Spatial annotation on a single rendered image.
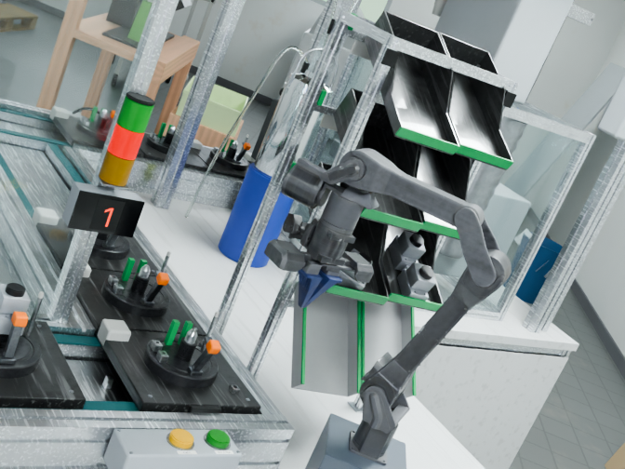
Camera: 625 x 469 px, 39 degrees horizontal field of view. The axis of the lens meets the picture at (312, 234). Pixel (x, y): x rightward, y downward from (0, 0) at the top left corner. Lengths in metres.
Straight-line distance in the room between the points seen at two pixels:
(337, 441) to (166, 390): 0.32
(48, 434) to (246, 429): 0.35
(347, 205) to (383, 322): 0.57
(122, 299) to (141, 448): 0.44
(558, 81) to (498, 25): 7.37
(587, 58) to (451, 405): 7.38
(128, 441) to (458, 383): 1.71
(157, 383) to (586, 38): 8.78
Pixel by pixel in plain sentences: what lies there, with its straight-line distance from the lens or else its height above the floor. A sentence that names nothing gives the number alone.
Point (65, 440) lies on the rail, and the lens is 1.47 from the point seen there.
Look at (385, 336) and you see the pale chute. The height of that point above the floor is 1.08.
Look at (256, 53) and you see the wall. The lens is 9.95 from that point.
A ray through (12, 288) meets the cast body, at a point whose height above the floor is 1.09.
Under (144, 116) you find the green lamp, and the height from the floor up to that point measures 1.39.
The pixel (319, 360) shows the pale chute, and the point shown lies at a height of 1.03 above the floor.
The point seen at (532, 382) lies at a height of 0.69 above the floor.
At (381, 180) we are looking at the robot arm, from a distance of 1.36.
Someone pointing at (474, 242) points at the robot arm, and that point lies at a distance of 1.33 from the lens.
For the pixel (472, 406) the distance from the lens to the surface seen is 3.11.
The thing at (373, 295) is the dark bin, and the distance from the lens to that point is 1.70.
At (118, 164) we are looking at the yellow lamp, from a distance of 1.55.
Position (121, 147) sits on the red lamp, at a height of 1.33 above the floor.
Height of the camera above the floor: 1.75
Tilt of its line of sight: 17 degrees down
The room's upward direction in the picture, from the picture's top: 23 degrees clockwise
